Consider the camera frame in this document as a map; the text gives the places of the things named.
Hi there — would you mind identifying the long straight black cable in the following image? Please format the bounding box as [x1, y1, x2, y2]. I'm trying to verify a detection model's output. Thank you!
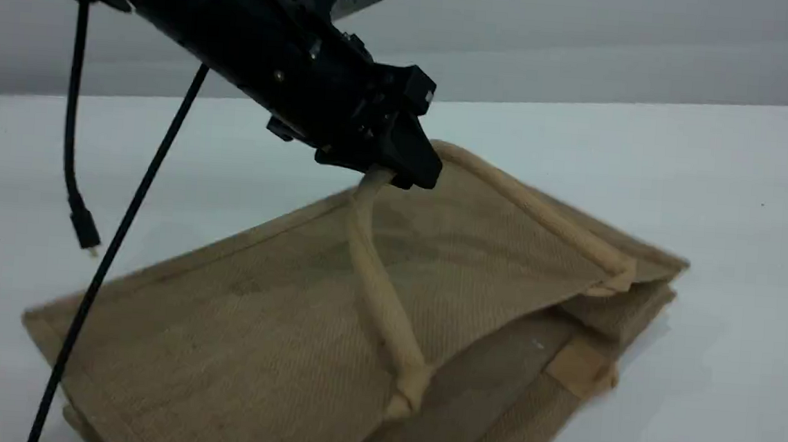
[25, 52, 212, 442]

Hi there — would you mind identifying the black cable with loose plug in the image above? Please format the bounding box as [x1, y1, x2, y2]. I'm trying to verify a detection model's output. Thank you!
[52, 0, 119, 258]

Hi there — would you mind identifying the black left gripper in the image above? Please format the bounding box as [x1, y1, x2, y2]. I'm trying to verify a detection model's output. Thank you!
[262, 26, 453, 192]

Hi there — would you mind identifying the brown burlap tote bag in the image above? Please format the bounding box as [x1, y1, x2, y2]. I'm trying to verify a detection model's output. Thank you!
[12, 111, 697, 442]

